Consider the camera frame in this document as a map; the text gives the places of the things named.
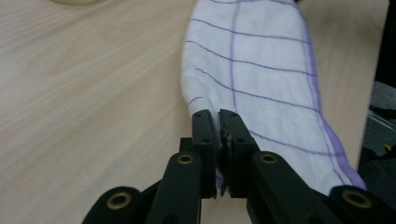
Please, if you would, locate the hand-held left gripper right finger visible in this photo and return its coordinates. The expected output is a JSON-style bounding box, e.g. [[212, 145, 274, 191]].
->
[[219, 108, 262, 199]]

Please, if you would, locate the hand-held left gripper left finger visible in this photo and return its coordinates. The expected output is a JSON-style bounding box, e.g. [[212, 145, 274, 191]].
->
[[179, 108, 219, 200]]

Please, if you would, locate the white cloth with purple lines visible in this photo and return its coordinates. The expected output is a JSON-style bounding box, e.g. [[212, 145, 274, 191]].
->
[[180, 0, 368, 197]]

